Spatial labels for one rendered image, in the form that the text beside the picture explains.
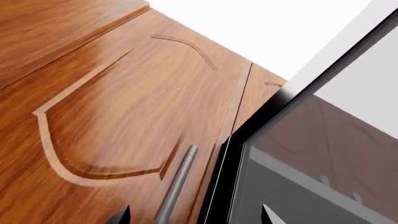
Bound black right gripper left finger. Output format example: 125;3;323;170
108;205;131;224

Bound black glass microwave door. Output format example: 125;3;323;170
197;9;398;224

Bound wooden cabinet door with handle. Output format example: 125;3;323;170
0;7;253;224

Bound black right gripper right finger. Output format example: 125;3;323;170
262;203;287;224

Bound grey metal cabinet handle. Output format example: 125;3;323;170
155;144;199;224

